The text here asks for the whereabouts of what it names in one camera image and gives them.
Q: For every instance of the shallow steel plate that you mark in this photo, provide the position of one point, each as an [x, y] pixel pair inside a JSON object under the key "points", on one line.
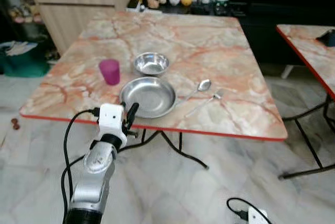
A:
{"points": [[149, 97]]}

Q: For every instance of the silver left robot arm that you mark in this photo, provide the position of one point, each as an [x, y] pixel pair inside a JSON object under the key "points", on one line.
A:
{"points": [[97, 182]]}

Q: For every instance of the black metal table leg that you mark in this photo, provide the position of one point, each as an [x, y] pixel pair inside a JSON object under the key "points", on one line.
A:
{"points": [[309, 171], [183, 153], [138, 143]]}

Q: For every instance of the purple plastic cup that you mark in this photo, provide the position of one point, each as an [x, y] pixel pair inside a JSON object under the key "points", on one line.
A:
{"points": [[110, 72]]}

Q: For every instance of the small steel bowl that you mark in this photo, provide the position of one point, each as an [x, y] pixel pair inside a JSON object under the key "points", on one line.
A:
{"points": [[152, 64]]}

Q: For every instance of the steel spoon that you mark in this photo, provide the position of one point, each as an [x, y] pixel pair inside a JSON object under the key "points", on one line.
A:
{"points": [[204, 85]]}

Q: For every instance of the steel fork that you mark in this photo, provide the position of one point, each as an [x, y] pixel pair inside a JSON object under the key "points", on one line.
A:
{"points": [[217, 96]]}

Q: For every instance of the teal storage bin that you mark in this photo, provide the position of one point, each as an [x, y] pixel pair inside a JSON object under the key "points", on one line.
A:
{"points": [[26, 64]]}

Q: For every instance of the small brown floor object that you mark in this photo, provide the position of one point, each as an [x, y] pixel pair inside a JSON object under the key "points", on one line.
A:
{"points": [[15, 124]]}

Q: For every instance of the light wooden cabinet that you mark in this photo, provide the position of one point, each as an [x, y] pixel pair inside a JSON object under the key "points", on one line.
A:
{"points": [[78, 9]]}

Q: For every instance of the white papers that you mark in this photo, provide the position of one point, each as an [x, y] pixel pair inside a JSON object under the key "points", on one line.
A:
{"points": [[18, 48]]}

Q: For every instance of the small black box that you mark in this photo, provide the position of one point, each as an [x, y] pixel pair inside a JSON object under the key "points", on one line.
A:
{"points": [[327, 38]]}

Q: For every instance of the small grey figurine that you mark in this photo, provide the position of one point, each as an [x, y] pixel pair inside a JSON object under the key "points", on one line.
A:
{"points": [[206, 0]]}

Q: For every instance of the pastel toy figurines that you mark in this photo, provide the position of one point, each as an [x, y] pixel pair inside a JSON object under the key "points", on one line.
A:
{"points": [[23, 14]]}

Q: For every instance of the green mug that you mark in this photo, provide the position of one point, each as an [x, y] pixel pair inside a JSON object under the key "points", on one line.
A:
{"points": [[222, 4]]}

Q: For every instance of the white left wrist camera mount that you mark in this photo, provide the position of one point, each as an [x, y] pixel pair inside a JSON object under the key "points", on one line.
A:
{"points": [[110, 119]]}

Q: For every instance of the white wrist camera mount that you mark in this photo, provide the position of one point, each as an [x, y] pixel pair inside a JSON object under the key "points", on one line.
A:
{"points": [[110, 119], [257, 217]]}

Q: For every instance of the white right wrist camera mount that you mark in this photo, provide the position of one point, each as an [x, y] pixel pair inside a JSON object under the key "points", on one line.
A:
{"points": [[257, 217]]}

